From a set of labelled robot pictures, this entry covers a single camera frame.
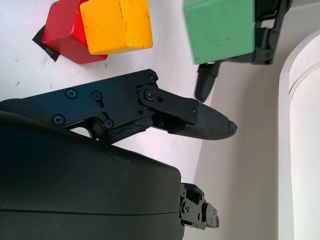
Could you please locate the red wooden block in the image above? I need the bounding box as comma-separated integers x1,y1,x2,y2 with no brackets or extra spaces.
41,0,109,66

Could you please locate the white rounded column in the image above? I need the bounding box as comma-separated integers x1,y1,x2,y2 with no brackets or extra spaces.
277,31,320,240

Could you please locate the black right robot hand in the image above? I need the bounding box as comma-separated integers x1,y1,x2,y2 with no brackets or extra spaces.
0,68,238,240

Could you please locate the green wooden block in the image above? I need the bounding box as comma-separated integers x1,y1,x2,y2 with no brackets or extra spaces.
182,0,257,66

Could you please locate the yellow wooden block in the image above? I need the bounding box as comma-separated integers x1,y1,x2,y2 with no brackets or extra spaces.
79,0,154,56

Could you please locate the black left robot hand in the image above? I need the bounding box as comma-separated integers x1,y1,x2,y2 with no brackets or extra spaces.
194,0,294,104

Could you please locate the black tape strip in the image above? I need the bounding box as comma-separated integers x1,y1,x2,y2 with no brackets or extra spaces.
32,24,61,62

